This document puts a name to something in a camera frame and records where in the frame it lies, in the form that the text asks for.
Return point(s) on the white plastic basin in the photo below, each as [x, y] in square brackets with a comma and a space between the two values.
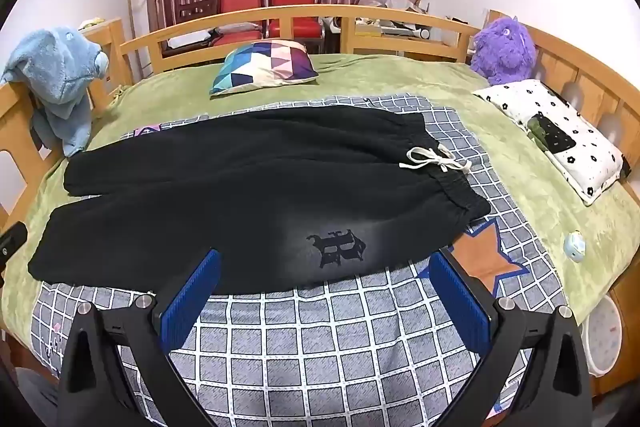
[605, 337]

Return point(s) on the colourful triangle pattern pillow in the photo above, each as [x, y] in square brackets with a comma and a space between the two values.
[260, 64]

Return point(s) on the small pale blue round toy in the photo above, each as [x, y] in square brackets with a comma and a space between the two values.
[574, 248]

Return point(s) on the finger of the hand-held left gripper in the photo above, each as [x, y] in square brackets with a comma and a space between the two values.
[12, 244]

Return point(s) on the person's grey clothing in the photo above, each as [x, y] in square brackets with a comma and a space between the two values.
[37, 399]

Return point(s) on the wooden coat rack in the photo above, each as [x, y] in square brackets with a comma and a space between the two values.
[132, 12]

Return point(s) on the dark wooden chair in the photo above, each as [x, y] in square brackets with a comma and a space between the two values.
[197, 9]

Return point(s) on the purple plush toy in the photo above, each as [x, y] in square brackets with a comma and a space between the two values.
[502, 52]

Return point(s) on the wooden bed frame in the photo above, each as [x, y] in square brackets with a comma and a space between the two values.
[300, 13]

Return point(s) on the blue plush toy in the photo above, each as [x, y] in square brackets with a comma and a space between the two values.
[55, 72]

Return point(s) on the green bed sheet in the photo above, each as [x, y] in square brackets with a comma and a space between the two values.
[390, 72]

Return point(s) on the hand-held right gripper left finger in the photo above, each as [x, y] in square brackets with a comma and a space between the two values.
[190, 297]

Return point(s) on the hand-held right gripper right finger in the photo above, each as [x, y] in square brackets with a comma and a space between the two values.
[460, 302]

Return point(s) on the grey checked blanket with stars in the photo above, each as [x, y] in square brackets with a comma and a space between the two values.
[325, 357]

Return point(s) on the white folded bedding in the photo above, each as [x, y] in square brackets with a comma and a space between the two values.
[200, 36]

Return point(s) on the dark green cloth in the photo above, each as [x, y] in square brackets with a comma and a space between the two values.
[552, 134]

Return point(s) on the white flower print pillow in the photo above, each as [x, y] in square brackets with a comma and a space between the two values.
[590, 157]

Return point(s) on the black pants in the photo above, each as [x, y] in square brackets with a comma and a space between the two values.
[225, 187]

